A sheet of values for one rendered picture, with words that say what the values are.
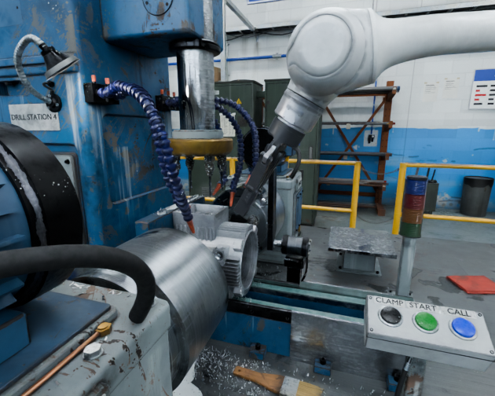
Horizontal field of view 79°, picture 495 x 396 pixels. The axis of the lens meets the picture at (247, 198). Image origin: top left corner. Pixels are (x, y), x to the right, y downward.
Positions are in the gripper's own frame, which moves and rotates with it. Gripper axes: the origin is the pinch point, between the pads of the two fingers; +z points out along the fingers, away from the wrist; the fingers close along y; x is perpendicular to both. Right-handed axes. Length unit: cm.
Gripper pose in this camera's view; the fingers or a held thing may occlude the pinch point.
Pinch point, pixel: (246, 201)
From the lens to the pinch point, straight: 70.4
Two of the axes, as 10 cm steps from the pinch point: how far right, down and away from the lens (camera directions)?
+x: 8.2, 5.5, -1.7
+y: -3.3, 2.0, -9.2
